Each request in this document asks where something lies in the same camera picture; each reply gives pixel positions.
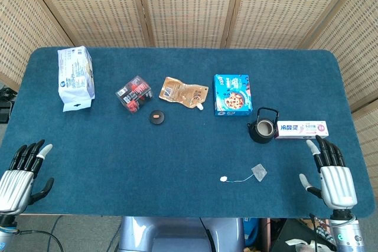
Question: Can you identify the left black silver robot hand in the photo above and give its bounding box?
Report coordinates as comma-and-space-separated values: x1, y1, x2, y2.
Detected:
0, 139, 55, 215

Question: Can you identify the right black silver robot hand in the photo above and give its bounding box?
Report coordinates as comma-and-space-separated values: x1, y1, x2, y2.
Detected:
299, 135, 358, 210

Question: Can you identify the tea bag with string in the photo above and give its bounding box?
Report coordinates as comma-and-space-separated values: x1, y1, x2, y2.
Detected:
219, 163, 268, 184

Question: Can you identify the black cast iron teapot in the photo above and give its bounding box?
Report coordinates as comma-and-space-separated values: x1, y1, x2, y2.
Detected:
246, 106, 280, 145

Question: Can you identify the white printed paper bag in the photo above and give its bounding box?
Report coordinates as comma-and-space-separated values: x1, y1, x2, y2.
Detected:
57, 45, 96, 113

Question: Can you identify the black round lid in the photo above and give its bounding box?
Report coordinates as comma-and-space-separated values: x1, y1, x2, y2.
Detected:
148, 110, 166, 125

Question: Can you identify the woven rattan screen panel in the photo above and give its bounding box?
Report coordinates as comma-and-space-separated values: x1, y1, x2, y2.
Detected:
135, 0, 243, 48
22, 0, 155, 48
305, 0, 378, 113
220, 0, 372, 50
0, 0, 74, 92
351, 106, 378, 197

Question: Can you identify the white pink toothpaste box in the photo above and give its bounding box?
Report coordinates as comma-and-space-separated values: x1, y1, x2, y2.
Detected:
274, 120, 330, 140

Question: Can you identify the white crumpled paper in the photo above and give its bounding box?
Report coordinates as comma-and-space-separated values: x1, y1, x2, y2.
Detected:
285, 238, 325, 252

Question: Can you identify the black floor equipment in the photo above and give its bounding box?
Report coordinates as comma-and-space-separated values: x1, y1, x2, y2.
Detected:
0, 85, 15, 123

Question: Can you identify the blue plastic container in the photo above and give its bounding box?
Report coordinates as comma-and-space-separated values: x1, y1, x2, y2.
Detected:
243, 217, 260, 247

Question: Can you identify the blue cookie box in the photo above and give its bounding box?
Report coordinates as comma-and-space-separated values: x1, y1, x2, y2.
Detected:
213, 74, 254, 117

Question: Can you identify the black red clear box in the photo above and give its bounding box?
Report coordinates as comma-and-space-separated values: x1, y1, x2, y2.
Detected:
115, 75, 154, 114

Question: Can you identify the blue felt table mat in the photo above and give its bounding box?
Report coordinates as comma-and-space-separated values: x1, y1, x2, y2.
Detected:
0, 47, 376, 220

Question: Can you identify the grey-blue robot torso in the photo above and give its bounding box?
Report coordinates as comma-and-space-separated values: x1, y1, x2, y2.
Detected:
118, 215, 246, 252

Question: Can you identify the brown spout pouch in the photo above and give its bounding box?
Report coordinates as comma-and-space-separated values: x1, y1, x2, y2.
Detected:
158, 76, 210, 112

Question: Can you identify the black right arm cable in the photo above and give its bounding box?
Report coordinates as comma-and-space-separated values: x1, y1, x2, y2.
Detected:
309, 212, 324, 252

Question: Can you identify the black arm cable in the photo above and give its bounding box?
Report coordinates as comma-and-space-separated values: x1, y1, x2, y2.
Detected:
309, 212, 324, 252
11, 228, 65, 252

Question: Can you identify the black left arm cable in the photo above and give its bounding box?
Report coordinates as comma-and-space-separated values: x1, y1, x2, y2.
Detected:
11, 228, 65, 252

